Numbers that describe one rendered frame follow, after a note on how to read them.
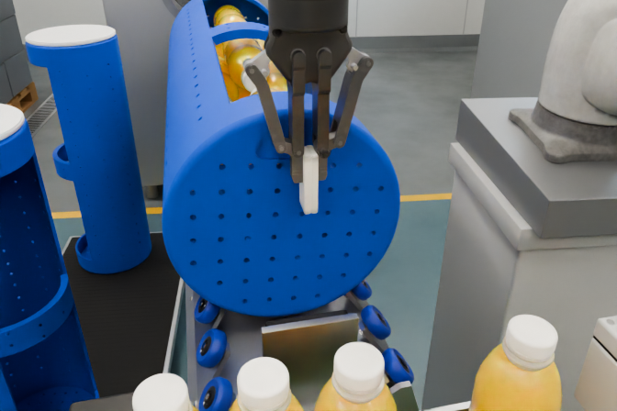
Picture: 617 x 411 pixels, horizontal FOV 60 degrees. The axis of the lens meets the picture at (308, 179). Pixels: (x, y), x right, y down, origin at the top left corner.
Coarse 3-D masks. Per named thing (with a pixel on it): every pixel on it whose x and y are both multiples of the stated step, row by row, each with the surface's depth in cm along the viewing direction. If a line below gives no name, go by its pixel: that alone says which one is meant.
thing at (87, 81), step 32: (64, 64) 168; (96, 64) 172; (64, 96) 173; (96, 96) 176; (64, 128) 178; (96, 128) 180; (128, 128) 191; (64, 160) 200; (96, 160) 185; (128, 160) 194; (96, 192) 190; (128, 192) 197; (96, 224) 195; (128, 224) 201; (96, 256) 202; (128, 256) 206
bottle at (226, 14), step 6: (222, 6) 128; (228, 6) 127; (234, 6) 129; (216, 12) 128; (222, 12) 124; (228, 12) 122; (234, 12) 122; (240, 12) 127; (216, 18) 125; (222, 18) 119; (228, 18) 117; (234, 18) 117; (240, 18) 118; (216, 24) 123
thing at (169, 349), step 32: (64, 256) 217; (160, 256) 217; (96, 288) 199; (128, 288) 199; (160, 288) 199; (96, 320) 184; (128, 320) 184; (160, 320) 184; (96, 352) 171; (128, 352) 171; (160, 352) 171; (96, 384) 160; (128, 384) 160
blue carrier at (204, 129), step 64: (192, 0) 129; (256, 0) 131; (192, 64) 84; (192, 128) 62; (256, 128) 57; (192, 192) 59; (256, 192) 60; (320, 192) 62; (384, 192) 64; (192, 256) 62; (256, 256) 64; (320, 256) 67
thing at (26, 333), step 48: (0, 144) 101; (0, 192) 127; (0, 240) 133; (48, 240) 131; (0, 288) 138; (48, 288) 140; (0, 336) 113; (48, 336) 121; (0, 384) 119; (48, 384) 156
